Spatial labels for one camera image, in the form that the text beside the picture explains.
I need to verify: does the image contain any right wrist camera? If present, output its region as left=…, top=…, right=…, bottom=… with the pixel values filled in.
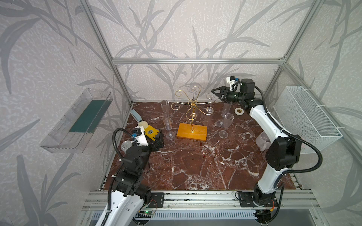
left=226, top=76, right=240, bottom=91

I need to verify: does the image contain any gold wire glass rack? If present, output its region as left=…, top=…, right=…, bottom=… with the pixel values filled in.
left=171, top=90, right=210, bottom=142

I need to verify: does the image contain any white wire basket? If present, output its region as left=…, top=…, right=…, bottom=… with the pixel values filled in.
left=272, top=86, right=343, bottom=151

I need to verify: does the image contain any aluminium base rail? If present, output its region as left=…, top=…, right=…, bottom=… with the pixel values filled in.
left=82, top=190, right=320, bottom=211

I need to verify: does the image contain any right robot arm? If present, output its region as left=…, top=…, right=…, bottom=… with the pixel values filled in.
left=212, top=78, right=323, bottom=206

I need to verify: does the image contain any white tape roll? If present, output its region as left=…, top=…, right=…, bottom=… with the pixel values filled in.
left=234, top=107, right=244, bottom=116

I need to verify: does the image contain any clear plastic wall shelf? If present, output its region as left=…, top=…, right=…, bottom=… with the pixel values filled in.
left=40, top=88, right=113, bottom=153

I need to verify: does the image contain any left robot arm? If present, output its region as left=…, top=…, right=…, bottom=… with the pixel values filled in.
left=97, top=126, right=164, bottom=226

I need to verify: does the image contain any clear wine glass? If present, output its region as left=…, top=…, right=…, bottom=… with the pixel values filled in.
left=219, top=113, right=234, bottom=138
left=216, top=102, right=232, bottom=128
left=163, top=117, right=175, bottom=140
left=187, top=85, right=200, bottom=102
left=206, top=93, right=218, bottom=115
left=160, top=100, right=173, bottom=124

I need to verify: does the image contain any yellow black work glove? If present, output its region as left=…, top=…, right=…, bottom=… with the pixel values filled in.
left=138, top=121, right=159, bottom=141

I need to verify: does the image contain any lilac mug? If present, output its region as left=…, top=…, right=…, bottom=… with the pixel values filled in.
left=255, top=131, right=272, bottom=152

